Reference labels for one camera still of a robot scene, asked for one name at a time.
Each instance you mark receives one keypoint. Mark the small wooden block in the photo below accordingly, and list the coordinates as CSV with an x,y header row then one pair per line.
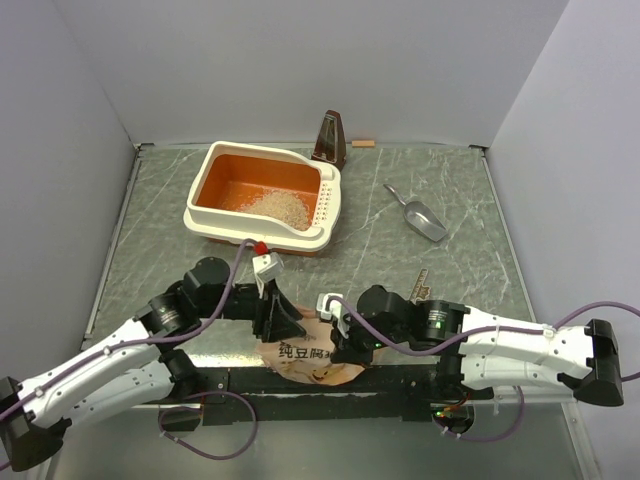
x,y
363,144

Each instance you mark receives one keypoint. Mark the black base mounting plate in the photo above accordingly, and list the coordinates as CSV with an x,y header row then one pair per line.
x,y
407,392

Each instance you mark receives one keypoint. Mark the wooden ruler with crown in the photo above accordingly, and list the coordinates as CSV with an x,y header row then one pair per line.
x,y
421,290

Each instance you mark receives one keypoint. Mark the brown wooden metronome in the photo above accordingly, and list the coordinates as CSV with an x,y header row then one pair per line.
x,y
330,145

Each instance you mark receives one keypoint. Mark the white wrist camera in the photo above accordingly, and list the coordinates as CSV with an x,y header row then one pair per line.
x,y
330,309
266,268

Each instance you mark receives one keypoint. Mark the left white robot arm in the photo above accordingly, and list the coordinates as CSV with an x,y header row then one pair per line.
x,y
141,361

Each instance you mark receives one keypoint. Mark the white orange litter box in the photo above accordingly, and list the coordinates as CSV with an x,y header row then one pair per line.
x,y
235,176

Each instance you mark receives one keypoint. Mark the clean litter pile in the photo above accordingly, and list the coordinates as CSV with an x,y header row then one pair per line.
x,y
285,207

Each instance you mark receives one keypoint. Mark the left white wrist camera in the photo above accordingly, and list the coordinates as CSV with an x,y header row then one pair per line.
x,y
266,268

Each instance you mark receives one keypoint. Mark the peach cat litter bag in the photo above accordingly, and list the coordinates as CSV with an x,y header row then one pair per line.
x,y
306,360

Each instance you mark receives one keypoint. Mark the silver metal scoop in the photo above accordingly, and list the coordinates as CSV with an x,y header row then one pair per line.
x,y
419,217

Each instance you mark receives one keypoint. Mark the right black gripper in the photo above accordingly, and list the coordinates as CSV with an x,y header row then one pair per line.
x,y
347,350

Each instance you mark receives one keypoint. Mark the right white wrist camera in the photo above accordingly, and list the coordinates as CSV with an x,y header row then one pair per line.
x,y
330,309

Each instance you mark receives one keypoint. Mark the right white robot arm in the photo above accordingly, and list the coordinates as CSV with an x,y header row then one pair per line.
x,y
479,350

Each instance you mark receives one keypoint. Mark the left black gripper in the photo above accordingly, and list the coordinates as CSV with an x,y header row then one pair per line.
x,y
278,312

